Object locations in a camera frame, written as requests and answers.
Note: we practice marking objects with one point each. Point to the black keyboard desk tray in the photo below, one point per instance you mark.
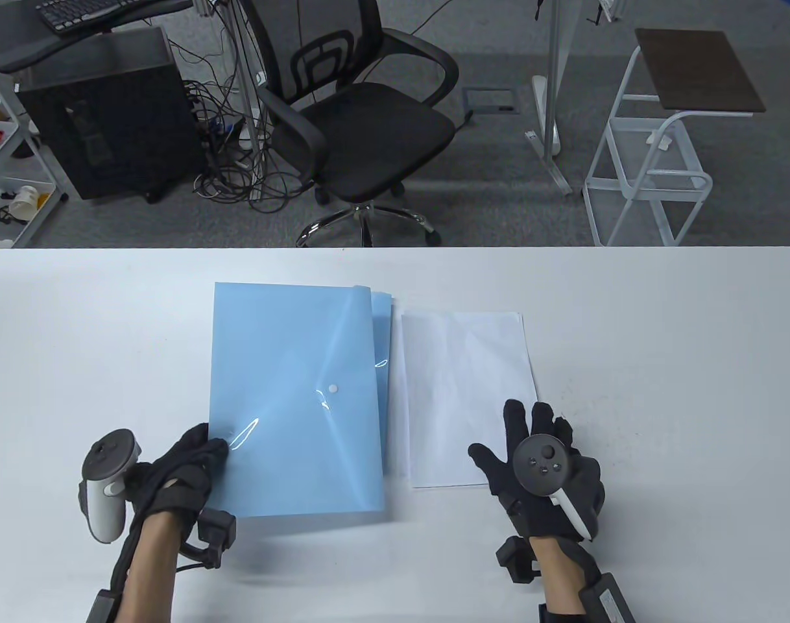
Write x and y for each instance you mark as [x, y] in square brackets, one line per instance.
[19, 52]

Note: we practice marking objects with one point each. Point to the person's left forearm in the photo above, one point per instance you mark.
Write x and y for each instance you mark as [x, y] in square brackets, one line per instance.
[148, 571]

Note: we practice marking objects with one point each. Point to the white metal desk leg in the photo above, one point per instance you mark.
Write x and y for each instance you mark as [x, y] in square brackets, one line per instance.
[248, 78]
[549, 97]

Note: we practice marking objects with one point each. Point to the black keyboard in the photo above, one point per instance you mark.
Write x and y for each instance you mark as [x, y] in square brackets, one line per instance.
[90, 12]

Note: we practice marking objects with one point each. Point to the person's right forearm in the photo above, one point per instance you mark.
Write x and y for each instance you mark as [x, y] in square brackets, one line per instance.
[557, 571]

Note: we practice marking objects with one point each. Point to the grey floor outlet box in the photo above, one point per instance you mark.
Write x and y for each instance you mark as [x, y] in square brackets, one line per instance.
[489, 100]

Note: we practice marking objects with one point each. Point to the person's right hand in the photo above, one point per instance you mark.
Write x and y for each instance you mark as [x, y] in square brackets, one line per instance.
[505, 480]

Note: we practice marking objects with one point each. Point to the person's left hand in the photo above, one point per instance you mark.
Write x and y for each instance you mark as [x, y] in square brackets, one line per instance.
[174, 480]

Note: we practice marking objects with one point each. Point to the grey and white controller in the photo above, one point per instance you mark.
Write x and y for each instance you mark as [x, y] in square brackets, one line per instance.
[541, 464]
[103, 500]

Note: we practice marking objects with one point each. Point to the black computer tower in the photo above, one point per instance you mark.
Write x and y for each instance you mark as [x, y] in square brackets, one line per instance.
[109, 130]

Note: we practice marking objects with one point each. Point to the white paper cup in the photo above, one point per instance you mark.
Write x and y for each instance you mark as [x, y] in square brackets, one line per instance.
[25, 198]

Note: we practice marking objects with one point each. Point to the black mesh office chair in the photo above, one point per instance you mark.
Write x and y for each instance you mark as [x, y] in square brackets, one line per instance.
[375, 130]

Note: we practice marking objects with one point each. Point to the white side table brown top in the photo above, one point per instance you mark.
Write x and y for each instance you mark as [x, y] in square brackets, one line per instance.
[696, 68]

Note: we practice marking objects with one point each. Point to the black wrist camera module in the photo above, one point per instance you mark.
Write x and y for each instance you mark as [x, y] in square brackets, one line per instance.
[213, 532]
[515, 561]

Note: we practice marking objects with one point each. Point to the black rectangular sensor box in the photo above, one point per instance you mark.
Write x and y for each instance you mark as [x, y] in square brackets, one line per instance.
[103, 607]
[609, 600]

